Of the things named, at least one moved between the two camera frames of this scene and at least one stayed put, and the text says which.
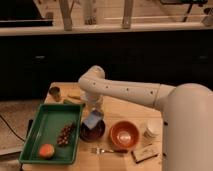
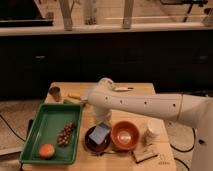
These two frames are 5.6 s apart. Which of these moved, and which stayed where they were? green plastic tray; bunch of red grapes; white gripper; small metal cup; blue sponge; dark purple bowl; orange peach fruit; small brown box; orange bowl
Moved: blue sponge; white gripper; dark purple bowl
Stayed: green plastic tray; small metal cup; bunch of red grapes; small brown box; orange peach fruit; orange bowl
